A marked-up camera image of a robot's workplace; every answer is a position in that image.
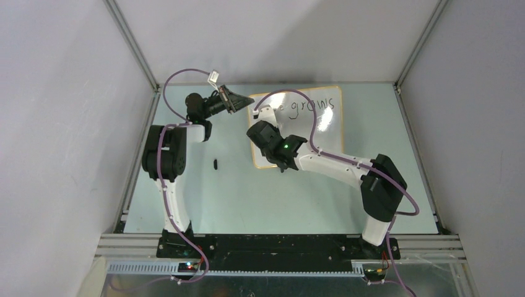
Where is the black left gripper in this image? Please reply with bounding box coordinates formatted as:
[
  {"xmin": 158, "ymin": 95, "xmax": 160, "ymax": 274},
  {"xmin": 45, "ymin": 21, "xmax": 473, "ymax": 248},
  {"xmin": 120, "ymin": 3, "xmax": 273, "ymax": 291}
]
[{"xmin": 202, "ymin": 85, "xmax": 254, "ymax": 119}]

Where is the yellow framed whiteboard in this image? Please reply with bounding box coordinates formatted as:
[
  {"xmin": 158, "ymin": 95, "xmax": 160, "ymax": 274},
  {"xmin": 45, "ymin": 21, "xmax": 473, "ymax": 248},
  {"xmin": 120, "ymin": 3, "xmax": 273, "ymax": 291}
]
[{"xmin": 259, "ymin": 85, "xmax": 344, "ymax": 153}]

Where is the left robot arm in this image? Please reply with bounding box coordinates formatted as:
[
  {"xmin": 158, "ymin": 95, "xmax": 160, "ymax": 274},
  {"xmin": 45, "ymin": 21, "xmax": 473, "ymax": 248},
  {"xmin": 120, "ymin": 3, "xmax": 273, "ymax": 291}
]
[{"xmin": 141, "ymin": 85, "xmax": 254, "ymax": 258}]

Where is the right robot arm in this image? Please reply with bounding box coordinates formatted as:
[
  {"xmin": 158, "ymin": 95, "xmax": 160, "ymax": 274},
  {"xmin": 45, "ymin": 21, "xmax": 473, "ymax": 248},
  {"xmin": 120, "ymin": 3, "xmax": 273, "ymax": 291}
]
[{"xmin": 246, "ymin": 121, "xmax": 407, "ymax": 259}]

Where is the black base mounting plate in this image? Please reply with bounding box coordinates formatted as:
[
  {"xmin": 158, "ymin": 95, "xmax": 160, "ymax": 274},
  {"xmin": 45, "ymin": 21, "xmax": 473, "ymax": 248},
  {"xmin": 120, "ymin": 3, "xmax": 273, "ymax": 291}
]
[{"xmin": 156, "ymin": 231, "xmax": 401, "ymax": 273}]

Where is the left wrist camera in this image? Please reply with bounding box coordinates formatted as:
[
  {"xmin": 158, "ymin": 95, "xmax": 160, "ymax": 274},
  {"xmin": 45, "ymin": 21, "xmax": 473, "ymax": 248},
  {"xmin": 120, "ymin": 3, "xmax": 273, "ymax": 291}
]
[{"xmin": 207, "ymin": 70, "xmax": 220, "ymax": 85}]

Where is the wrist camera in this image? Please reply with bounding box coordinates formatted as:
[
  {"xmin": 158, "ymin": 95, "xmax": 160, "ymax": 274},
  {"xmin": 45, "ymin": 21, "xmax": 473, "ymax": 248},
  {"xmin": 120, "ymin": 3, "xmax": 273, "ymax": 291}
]
[
  {"xmin": 250, "ymin": 105, "xmax": 279, "ymax": 127},
  {"xmin": 207, "ymin": 70, "xmax": 220, "ymax": 85}
]

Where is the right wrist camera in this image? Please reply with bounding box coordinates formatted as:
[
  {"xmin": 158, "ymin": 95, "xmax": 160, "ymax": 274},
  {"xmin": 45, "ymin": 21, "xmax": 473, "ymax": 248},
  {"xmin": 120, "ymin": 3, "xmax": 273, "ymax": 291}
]
[{"xmin": 250, "ymin": 105, "xmax": 279, "ymax": 127}]

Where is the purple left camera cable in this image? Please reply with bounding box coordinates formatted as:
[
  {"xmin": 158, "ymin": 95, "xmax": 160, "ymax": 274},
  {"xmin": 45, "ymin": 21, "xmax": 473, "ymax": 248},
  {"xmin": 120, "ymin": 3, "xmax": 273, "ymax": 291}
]
[{"xmin": 110, "ymin": 67, "xmax": 210, "ymax": 286}]

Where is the purple camera cable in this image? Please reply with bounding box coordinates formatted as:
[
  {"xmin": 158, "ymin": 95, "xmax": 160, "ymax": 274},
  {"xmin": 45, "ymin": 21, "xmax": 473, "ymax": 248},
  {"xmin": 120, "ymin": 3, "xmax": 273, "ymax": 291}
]
[
  {"xmin": 110, "ymin": 67, "xmax": 210, "ymax": 286},
  {"xmin": 254, "ymin": 89, "xmax": 421, "ymax": 297}
]

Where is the aluminium frame rail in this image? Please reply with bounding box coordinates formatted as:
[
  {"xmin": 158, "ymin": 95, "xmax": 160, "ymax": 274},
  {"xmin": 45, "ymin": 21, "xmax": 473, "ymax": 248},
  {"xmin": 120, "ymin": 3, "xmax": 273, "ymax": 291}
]
[{"xmin": 104, "ymin": 1, "xmax": 160, "ymax": 234}]

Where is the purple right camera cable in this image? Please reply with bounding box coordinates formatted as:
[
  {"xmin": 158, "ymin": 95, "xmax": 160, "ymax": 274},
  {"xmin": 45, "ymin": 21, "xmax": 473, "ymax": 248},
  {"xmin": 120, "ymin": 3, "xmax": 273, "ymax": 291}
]
[{"xmin": 254, "ymin": 89, "xmax": 421, "ymax": 297}]

